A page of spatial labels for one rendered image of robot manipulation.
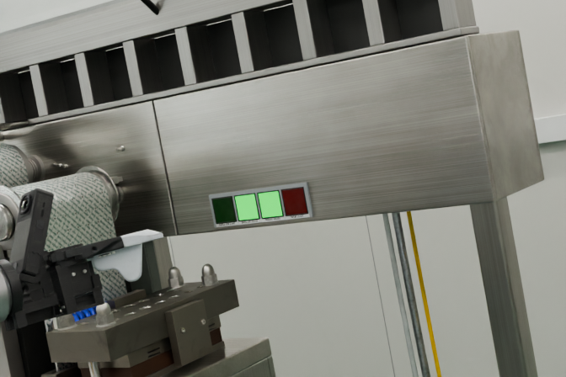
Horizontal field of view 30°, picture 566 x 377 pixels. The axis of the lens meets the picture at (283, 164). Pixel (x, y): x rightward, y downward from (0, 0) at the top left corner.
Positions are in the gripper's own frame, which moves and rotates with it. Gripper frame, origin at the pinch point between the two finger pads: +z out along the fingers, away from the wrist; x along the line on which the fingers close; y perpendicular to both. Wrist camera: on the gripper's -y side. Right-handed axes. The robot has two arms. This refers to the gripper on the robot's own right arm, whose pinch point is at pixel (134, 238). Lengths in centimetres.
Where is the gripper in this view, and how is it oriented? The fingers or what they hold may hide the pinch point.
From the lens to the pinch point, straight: 142.6
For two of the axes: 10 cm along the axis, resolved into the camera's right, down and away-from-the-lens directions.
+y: 2.6, 9.6, -0.5
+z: 7.6, -1.7, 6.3
